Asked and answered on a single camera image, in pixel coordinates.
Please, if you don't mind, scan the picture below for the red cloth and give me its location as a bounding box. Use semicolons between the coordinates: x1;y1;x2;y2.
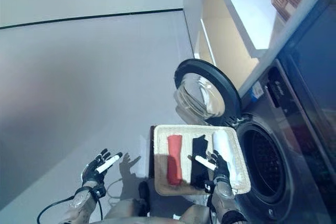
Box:
166;134;184;186

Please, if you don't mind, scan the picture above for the white counter cabinet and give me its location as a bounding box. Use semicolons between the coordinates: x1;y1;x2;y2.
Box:
182;0;289;91

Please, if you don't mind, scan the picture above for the black cloth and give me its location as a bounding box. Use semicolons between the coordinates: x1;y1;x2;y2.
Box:
190;134;211;189

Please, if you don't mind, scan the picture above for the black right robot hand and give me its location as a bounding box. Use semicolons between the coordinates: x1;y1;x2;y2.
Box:
194;150;233;183

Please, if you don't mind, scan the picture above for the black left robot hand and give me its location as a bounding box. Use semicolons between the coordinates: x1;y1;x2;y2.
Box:
81;148;123;187

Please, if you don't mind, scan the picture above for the white wicker tray basket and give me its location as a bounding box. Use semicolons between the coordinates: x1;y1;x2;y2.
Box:
153;124;251;196

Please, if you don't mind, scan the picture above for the silver left robot leg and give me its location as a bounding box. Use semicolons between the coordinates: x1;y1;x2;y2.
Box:
103;181;151;221

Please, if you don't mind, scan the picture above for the round glass washer door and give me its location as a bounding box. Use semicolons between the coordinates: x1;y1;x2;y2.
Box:
173;59;242;130

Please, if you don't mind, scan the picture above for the silver robot leg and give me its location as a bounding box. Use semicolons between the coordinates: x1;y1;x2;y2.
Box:
103;181;151;221
181;202;211;221

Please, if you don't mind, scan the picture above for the grey robot torso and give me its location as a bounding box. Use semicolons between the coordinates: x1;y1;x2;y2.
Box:
102;216;211;224

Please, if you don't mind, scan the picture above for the blue energy label sticker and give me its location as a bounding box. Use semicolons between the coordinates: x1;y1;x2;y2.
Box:
250;81;264;101

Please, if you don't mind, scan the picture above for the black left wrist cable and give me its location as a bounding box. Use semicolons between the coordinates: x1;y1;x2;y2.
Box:
36;187;104;224

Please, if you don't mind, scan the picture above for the silver right robot leg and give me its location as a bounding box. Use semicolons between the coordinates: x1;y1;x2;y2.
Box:
181;202;211;221

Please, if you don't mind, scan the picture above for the dark grey washing machine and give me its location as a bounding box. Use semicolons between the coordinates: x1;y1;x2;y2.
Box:
235;0;336;224

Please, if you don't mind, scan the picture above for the white cloth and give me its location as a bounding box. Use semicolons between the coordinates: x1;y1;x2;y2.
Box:
212;131;244;185

